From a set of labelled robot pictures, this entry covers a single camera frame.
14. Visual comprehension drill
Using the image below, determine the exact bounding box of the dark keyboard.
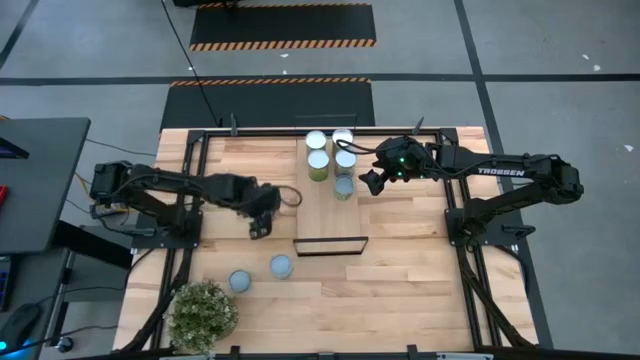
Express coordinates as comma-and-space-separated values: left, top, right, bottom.
0, 254, 12, 311

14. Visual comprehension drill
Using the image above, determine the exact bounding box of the green potted artificial plant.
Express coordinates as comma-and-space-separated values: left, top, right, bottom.
163, 279, 240, 356

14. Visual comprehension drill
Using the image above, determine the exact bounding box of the black metal table frame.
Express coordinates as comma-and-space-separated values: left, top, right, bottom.
177, 127, 469, 360

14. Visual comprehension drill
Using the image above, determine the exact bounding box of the black hazard striped floor mat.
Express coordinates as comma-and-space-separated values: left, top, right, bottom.
159, 77, 376, 129
188, 2, 377, 53

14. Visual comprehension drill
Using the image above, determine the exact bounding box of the dark grey desk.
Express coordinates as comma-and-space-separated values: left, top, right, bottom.
0, 117, 92, 256

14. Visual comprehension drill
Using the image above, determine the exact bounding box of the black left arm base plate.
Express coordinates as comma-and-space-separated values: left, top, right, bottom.
130, 209, 202, 250

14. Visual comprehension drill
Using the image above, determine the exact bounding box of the black cable conduit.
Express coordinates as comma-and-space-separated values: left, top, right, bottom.
458, 264, 536, 349
119, 248, 194, 352

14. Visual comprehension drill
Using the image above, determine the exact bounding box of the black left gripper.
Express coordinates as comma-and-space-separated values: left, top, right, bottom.
234, 182, 282, 240

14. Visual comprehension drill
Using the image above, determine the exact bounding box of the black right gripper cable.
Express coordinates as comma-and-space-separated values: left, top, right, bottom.
335, 139, 381, 156

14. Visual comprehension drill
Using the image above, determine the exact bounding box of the oranges labelled green tin can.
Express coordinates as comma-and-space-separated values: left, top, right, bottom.
307, 148, 331, 183

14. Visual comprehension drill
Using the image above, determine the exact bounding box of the black floor cable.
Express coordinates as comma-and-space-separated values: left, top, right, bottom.
159, 0, 224, 127

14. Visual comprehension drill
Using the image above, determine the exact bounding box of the dark device on desk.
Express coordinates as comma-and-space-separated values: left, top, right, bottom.
0, 135, 30, 161

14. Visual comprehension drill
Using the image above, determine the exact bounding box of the green medium tin can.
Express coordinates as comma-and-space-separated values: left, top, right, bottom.
333, 174, 356, 202

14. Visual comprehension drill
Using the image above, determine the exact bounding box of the black desk base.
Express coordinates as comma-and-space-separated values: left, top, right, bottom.
52, 219, 134, 271

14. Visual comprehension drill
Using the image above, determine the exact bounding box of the yellow-green tall tin can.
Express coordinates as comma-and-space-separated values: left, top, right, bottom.
334, 148, 358, 177

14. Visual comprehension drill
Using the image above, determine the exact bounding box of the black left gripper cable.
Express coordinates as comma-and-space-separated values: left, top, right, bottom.
277, 184, 304, 209

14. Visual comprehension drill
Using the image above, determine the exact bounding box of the wooden shelf with black frame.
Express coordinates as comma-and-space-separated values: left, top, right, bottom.
293, 113, 370, 258

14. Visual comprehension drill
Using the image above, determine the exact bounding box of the blue labelled tall tin can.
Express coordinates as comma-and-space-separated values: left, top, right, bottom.
331, 127, 355, 151

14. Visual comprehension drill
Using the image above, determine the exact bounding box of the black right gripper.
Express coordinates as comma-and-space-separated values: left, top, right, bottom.
358, 137, 430, 197

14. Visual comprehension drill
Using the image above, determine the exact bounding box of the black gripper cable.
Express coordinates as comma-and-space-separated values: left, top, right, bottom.
277, 184, 304, 209
335, 139, 381, 156

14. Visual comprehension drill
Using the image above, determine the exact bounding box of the peaches labelled tin can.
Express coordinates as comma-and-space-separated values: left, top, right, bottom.
305, 129, 328, 153

